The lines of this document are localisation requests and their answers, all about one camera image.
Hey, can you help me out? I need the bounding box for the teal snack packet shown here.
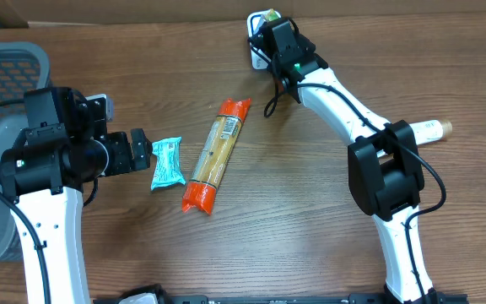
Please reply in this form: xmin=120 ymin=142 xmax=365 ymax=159
xmin=150 ymin=137 xmax=186 ymax=191

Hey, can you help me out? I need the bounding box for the orange spaghetti packet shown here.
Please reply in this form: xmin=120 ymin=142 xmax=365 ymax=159
xmin=182 ymin=99 xmax=251 ymax=214

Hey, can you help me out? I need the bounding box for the green juice carton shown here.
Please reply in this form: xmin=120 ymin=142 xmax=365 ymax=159
xmin=251 ymin=8 xmax=281 ymax=33

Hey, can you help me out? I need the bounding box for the white cream tube gold cap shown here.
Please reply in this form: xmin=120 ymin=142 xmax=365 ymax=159
xmin=377 ymin=119 xmax=454 ymax=160

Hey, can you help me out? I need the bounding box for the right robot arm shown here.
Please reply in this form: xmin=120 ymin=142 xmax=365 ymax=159
xmin=248 ymin=16 xmax=438 ymax=303

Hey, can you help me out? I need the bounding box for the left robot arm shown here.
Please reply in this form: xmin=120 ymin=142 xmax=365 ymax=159
xmin=0 ymin=87 xmax=152 ymax=303

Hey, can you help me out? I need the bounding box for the white barcode scanner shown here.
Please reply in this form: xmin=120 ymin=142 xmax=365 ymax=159
xmin=246 ymin=11 xmax=270 ymax=70

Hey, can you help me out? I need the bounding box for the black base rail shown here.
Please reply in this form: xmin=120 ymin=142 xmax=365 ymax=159
xmin=93 ymin=283 xmax=468 ymax=304

